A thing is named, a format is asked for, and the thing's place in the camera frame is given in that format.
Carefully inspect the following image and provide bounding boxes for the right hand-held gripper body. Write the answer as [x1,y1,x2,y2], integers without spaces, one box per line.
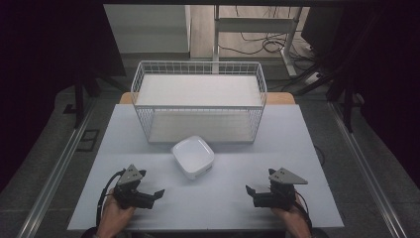
[253,167,309,211]

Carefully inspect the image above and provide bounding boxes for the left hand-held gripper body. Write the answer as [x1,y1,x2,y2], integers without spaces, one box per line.
[113,164,157,210]

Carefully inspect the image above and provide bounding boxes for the person's right hand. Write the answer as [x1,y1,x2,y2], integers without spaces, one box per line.
[270,195,313,238]

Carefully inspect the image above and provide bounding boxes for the person's left hand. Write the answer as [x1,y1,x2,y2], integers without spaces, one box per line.
[96,188,137,238]

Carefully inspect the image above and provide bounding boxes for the white square dish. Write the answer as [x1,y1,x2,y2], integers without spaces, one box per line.
[170,135,216,180]

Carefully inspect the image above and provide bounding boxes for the wooden table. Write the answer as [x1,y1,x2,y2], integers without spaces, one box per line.
[118,91,296,106]

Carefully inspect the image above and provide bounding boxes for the black metal stand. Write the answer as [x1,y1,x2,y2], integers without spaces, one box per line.
[72,74,102,129]
[325,73,356,134]

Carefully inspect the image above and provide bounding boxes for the white power strip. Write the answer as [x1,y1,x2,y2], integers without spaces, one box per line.
[304,71,323,86]

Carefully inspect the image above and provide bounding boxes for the dark curtain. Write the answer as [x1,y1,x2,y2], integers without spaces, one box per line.
[330,0,420,189]
[0,0,127,192]

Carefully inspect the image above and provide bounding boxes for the white cabinet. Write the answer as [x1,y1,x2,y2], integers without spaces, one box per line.
[103,4,192,55]

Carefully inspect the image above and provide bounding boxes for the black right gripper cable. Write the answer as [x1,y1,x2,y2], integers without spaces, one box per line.
[294,190,314,232]

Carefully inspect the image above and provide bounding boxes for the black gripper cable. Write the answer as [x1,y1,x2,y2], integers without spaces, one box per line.
[294,190,314,232]
[95,169,127,229]

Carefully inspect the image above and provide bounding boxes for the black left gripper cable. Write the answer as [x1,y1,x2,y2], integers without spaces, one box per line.
[95,169,127,229]

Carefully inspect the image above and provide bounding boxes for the thin black cable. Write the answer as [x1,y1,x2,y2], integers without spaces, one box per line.
[314,144,327,167]

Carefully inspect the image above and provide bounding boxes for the aluminium floor rail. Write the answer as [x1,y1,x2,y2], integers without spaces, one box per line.
[327,101,409,238]
[15,97,97,238]

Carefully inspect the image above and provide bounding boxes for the white wire basket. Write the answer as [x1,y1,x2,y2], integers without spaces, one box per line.
[130,59,268,145]

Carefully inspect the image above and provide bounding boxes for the black floor cables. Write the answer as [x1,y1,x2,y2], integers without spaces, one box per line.
[218,5,315,62]

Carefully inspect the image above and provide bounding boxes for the white metal desk frame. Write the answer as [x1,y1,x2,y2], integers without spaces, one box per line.
[212,4,304,78]

